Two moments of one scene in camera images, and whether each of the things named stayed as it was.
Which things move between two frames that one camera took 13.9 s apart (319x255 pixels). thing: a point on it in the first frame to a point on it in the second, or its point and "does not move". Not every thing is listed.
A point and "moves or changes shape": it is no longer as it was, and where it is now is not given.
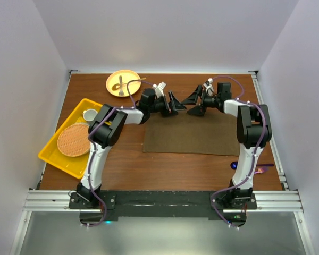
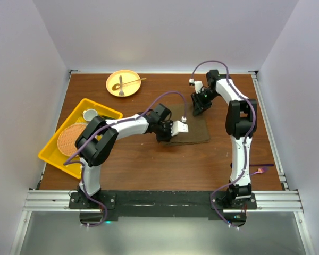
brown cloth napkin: [214, 133] moves or changes shape
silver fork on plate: [121, 93] does not move
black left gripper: [174, 104] to [167, 137]
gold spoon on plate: [116, 86] does not move
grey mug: [89, 115] does not move
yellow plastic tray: [50, 152] does not move
